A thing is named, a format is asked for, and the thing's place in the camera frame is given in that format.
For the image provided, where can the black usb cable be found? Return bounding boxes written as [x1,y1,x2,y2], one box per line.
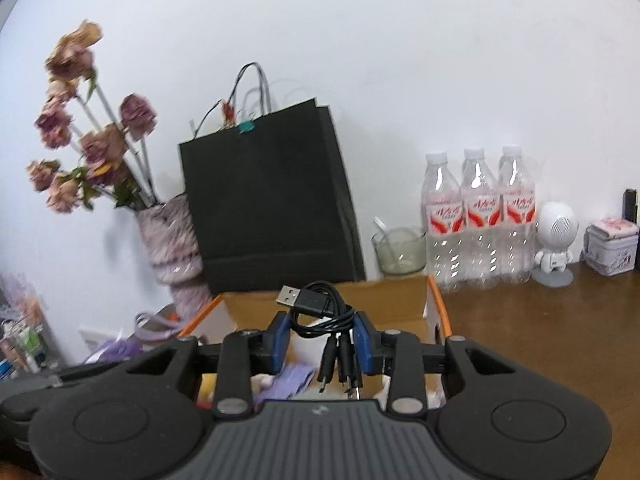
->
[275,280,366,401]

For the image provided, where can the colourful clutter at left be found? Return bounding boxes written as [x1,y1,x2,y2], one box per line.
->
[1,273,66,377]

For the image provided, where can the orange cardboard box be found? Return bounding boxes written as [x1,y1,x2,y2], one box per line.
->
[177,274,452,406]

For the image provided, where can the purple fabric pouch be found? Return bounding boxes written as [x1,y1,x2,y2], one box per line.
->
[252,362,316,406]

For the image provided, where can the purple tissue pack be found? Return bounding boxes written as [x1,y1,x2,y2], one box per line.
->
[84,337,143,364]

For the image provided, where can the glass jar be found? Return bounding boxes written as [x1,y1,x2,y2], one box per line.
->
[371,217,427,278]

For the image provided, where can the pink textured vase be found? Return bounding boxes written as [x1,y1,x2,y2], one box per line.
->
[136,194,212,321]

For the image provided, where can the middle water bottle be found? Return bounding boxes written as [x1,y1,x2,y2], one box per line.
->
[461,148,501,289]

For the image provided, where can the water bottle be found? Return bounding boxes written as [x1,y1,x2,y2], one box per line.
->
[461,148,501,289]
[498,145,536,283]
[421,152,465,292]

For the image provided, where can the black paper bag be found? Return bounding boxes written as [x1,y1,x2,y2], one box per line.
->
[179,70,366,295]

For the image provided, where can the left water bottle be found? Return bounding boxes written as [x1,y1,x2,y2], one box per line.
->
[421,152,465,292]

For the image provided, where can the right water bottle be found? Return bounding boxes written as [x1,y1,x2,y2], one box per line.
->
[498,145,536,283]

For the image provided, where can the white robot figurine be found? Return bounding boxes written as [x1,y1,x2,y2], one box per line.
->
[532,202,579,288]

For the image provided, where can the teal binder clip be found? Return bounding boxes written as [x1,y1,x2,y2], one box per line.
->
[238,119,255,134]

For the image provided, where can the small white tin box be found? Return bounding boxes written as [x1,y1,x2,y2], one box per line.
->
[582,218,639,276]

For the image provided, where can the dried rose bouquet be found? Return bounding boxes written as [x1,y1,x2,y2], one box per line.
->
[26,20,160,214]

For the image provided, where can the black object far right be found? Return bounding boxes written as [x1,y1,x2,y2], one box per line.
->
[623,188,638,223]

